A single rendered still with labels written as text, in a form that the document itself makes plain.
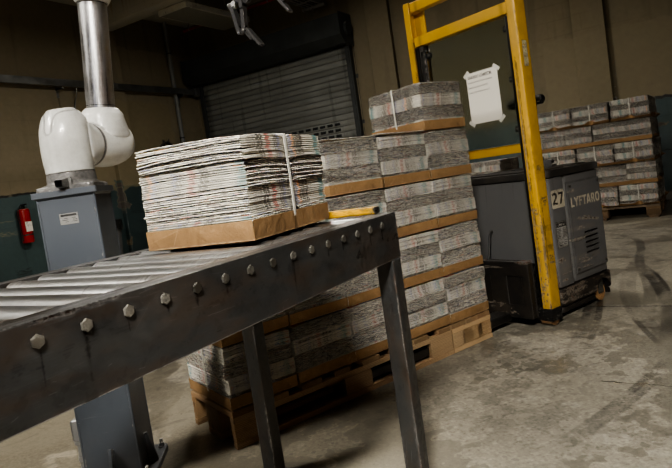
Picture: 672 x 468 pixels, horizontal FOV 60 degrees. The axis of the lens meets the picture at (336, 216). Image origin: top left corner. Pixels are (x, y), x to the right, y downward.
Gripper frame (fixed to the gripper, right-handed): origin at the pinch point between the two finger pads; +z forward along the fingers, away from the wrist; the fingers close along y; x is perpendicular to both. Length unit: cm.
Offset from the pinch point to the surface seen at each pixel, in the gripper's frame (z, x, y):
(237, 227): 49, -62, -16
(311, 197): 51, -31, -13
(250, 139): 37, -56, -3
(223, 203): 43, -60, -16
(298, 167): 44, -37, -8
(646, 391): 171, 51, 0
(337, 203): 47, 53, -45
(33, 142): -371, 457, -525
